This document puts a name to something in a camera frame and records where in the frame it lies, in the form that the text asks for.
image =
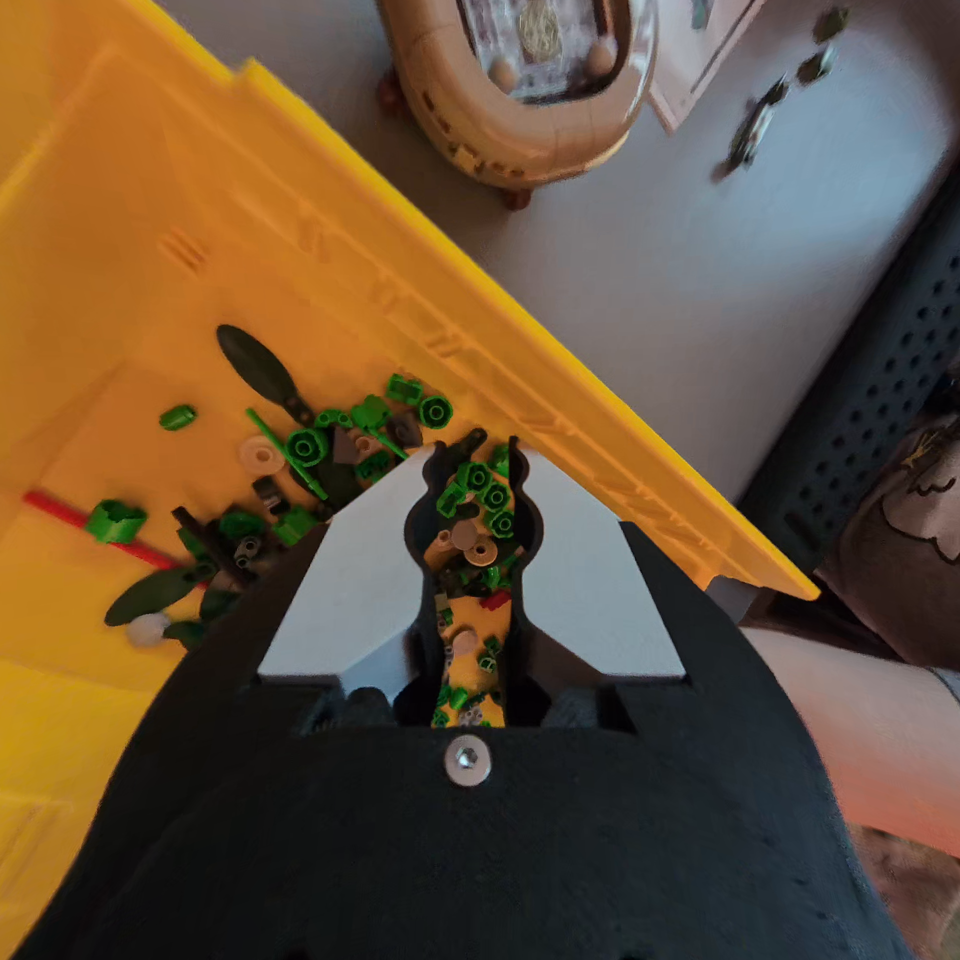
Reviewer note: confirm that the person's left forearm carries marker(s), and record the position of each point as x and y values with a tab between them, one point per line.
862	735

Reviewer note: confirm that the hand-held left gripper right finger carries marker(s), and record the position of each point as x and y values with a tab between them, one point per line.
592	600

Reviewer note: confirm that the pile of toy bricks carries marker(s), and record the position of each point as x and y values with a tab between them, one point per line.
305	448

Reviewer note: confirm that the tan toy brick ship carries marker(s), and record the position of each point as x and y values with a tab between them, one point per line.
465	120

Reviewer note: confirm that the yellow plastic bin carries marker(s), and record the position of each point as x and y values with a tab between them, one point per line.
187	187

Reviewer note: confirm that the grey toy brick assembly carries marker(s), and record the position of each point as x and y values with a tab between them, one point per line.
750	127

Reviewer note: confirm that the small green toy brick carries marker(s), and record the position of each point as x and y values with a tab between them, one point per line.
832	24
816	66

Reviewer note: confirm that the red toy rod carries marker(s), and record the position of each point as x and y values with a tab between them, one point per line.
67	514

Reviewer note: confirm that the white instruction booklet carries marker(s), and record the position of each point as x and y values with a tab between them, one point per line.
697	75

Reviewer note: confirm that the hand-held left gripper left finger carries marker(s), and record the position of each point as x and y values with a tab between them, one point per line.
352	592

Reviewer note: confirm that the black perforated panel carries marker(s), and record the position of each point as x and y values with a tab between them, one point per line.
862	390

